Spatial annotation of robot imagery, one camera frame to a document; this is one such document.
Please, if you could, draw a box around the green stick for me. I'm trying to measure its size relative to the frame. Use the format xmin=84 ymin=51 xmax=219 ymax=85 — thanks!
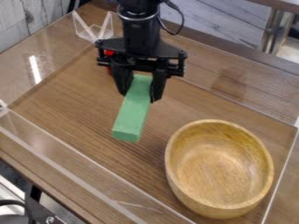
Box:
xmin=112 ymin=74 xmax=152 ymax=143

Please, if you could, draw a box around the metal table leg background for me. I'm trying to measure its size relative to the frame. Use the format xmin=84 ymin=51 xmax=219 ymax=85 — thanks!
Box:
xmin=260 ymin=9 xmax=295 ymax=55

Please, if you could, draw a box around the red plush strawberry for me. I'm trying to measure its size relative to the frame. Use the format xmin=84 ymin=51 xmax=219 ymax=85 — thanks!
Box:
xmin=104 ymin=47 xmax=118 ymax=77

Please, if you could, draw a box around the clear acrylic tray wall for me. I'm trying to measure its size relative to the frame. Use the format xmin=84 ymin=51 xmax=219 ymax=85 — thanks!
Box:
xmin=0 ymin=101 xmax=195 ymax=224

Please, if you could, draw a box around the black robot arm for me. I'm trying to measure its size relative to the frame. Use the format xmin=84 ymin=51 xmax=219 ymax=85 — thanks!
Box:
xmin=95 ymin=0 xmax=187 ymax=102

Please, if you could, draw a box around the brown wooden bowl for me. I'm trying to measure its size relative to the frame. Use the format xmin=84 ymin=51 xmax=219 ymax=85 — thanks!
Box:
xmin=164 ymin=119 xmax=275 ymax=219

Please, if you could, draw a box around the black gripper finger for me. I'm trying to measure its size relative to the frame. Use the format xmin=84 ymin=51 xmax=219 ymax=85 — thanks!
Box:
xmin=111 ymin=64 xmax=134 ymax=95
xmin=150 ymin=69 xmax=167 ymax=102

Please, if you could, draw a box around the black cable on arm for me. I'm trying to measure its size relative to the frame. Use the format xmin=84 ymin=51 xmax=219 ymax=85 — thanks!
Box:
xmin=156 ymin=0 xmax=186 ymax=37

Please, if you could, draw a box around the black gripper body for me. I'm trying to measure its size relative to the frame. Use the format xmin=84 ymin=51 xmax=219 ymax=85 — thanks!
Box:
xmin=95 ymin=17 xmax=187 ymax=76

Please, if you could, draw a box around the clear acrylic corner bracket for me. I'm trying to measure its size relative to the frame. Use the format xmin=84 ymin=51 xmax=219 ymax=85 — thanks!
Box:
xmin=71 ymin=11 xmax=115 ymax=43

